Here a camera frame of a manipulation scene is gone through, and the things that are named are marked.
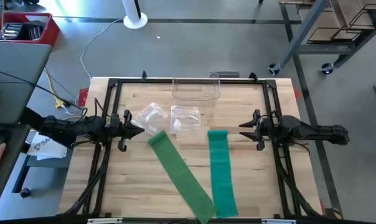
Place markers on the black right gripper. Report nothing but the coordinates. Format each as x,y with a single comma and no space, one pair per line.
267,129

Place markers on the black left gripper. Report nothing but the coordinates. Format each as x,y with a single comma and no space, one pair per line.
116,129

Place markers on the teal elastic bandage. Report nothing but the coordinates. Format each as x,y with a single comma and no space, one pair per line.
220,171

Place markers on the grass green elastic bandage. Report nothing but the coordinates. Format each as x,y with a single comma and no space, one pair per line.
181,174

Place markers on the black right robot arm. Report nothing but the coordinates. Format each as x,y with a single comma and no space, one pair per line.
315,132

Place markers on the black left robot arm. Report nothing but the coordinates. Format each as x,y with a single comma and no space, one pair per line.
82,127

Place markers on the clear plastic bag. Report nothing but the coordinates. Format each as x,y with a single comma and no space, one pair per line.
185,119
150,118

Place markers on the red table corner clamp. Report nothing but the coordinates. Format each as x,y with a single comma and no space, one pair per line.
83,96
297,93

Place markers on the cart caster wheel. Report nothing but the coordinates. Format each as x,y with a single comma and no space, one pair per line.
327,68
273,70

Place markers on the clear plastic bin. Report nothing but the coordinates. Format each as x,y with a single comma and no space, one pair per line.
195,91

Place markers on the white printed paper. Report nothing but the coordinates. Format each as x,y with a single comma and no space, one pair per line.
45,149

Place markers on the black desk support strut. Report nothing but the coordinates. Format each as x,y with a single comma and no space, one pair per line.
30,116

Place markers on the white fan base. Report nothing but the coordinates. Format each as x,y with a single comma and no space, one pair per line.
135,21

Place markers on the grey metal cart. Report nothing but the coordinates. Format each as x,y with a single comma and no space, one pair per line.
303,29

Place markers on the small black caster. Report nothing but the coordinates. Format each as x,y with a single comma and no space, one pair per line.
24,193

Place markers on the red plastic crate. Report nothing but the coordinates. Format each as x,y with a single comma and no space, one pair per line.
52,32

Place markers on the grey desk top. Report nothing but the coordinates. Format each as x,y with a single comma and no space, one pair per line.
16,77

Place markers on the black desk tray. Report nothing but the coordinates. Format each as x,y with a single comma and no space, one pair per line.
7,180

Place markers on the silver metal bracket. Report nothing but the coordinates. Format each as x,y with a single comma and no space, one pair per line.
278,221
104,221

